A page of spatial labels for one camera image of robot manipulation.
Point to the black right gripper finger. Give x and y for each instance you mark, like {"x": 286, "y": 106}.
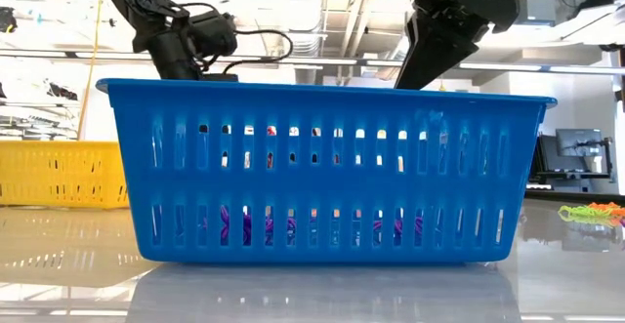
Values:
{"x": 434, "y": 54}
{"x": 409, "y": 54}

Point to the blue slotted plastic basket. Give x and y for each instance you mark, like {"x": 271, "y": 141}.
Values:
{"x": 312, "y": 186}

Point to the yellow slotted plastic basket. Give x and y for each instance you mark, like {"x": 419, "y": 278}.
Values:
{"x": 58, "y": 176}

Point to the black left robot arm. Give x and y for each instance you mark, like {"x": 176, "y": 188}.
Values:
{"x": 141, "y": 1}

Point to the black rig crossbar with lights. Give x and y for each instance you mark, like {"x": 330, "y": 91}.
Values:
{"x": 317, "y": 61}

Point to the black computer monitor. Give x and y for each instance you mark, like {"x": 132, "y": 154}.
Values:
{"x": 578, "y": 141}

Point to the green plastic spider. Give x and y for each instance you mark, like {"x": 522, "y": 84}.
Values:
{"x": 578, "y": 213}

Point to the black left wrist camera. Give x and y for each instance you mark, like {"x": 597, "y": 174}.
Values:
{"x": 212, "y": 32}

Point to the silver ribbed ceiling duct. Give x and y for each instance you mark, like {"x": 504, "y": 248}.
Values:
{"x": 299, "y": 1}

